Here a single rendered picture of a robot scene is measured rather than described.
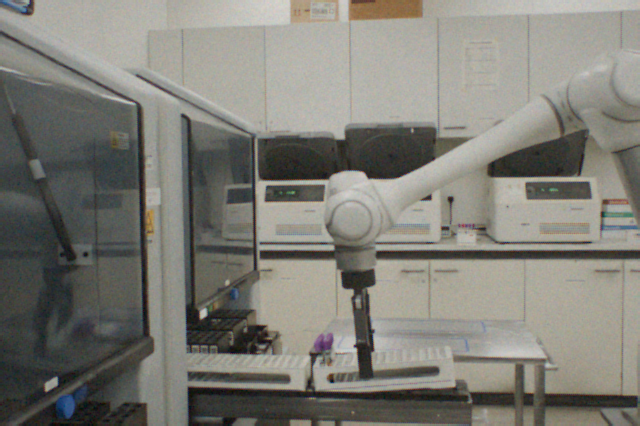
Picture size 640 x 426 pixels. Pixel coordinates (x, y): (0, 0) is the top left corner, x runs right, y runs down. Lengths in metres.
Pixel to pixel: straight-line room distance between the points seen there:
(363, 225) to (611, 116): 0.49
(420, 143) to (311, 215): 0.79
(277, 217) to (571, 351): 1.76
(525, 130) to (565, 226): 2.40
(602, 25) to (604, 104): 2.96
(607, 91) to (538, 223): 2.56
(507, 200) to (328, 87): 1.23
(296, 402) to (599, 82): 0.87
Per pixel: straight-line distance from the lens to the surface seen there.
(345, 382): 1.49
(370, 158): 4.15
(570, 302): 3.91
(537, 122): 1.49
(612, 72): 1.31
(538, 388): 1.82
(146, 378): 1.30
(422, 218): 3.77
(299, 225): 3.82
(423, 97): 4.07
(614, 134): 1.36
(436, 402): 1.47
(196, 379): 1.58
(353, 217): 1.23
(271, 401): 1.51
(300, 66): 4.15
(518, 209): 3.81
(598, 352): 4.00
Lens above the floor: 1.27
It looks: 3 degrees down
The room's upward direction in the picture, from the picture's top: 1 degrees counter-clockwise
